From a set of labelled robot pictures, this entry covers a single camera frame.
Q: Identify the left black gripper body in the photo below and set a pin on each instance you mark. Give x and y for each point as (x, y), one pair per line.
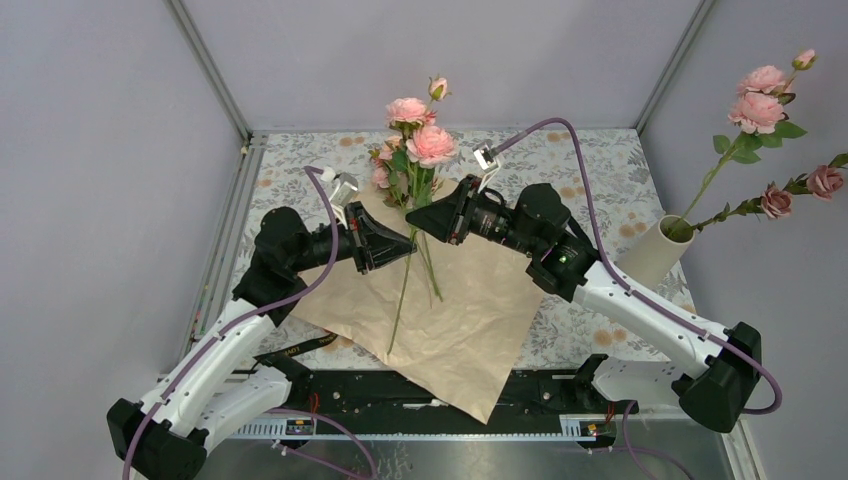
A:
(351, 244)

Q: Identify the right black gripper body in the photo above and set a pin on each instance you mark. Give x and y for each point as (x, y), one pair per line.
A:
(489, 220)

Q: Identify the light pink rose stem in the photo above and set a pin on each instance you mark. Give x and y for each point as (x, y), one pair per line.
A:
(415, 120)

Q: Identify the peach paper flower bouquet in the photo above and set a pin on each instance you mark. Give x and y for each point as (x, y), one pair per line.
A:
(456, 331)

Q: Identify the large pink rose stem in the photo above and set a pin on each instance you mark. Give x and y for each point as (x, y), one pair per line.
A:
(759, 113)

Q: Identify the dusty mauve rose stem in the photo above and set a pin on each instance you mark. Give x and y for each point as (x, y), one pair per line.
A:
(775, 202)

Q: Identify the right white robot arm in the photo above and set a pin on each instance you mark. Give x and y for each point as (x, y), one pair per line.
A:
(711, 371)

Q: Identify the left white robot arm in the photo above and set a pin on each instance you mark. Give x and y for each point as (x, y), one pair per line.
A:
(170, 431)

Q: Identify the beige cylindrical vase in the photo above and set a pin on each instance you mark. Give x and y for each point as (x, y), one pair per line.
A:
(657, 251)

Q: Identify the peach orange rose stem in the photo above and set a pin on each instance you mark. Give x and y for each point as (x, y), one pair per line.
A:
(404, 183)

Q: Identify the floral patterned table mat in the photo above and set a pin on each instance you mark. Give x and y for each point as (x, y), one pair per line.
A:
(600, 173)

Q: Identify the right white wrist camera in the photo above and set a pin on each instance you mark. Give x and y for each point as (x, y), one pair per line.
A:
(487, 157)

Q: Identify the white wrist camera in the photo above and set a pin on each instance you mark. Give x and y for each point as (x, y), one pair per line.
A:
(345, 187)
(487, 157)

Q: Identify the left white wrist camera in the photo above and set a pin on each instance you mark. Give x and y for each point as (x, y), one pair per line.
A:
(345, 187)

